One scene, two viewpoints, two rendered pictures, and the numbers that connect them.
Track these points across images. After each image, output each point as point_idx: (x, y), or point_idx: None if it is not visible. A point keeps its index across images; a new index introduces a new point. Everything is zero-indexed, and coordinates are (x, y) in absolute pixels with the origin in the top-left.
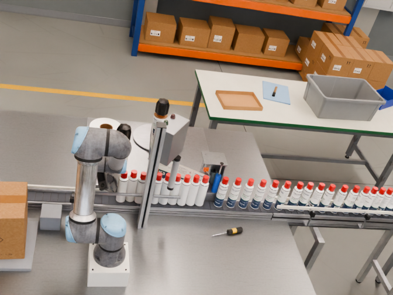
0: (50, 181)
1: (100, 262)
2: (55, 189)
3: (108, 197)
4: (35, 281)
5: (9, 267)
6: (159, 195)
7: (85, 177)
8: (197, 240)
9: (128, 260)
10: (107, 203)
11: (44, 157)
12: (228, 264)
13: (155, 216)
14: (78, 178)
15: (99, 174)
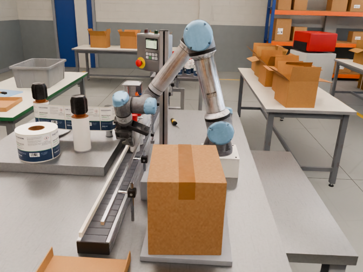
0: (80, 195)
1: (230, 150)
2: (128, 165)
3: (129, 156)
4: (236, 202)
5: (224, 214)
6: (146, 124)
7: (216, 67)
8: (182, 134)
9: None
10: (139, 156)
11: (26, 199)
12: (206, 128)
13: (152, 145)
14: (214, 73)
15: (133, 124)
